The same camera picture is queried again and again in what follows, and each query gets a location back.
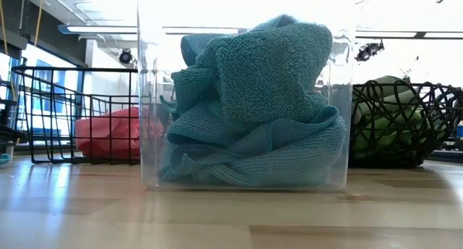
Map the clear plastic bin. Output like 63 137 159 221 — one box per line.
136 0 357 191

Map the pink microfiber towel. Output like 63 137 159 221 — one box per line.
75 106 166 161

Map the green microfiber towel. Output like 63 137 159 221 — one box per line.
352 107 449 161
356 75 417 112

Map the black hanging ceiling device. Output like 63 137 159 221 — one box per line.
354 41 385 63

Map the long ceiling light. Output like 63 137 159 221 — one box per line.
57 24 250 35
356 30 463 39

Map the dark woven round basket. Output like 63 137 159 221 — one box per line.
348 78 463 169

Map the blue framed window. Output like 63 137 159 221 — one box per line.
7 56 86 138

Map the black wire basket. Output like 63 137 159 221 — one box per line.
10 65 143 166

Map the yellow hanging strap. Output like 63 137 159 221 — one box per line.
0 0 9 56
34 0 45 47

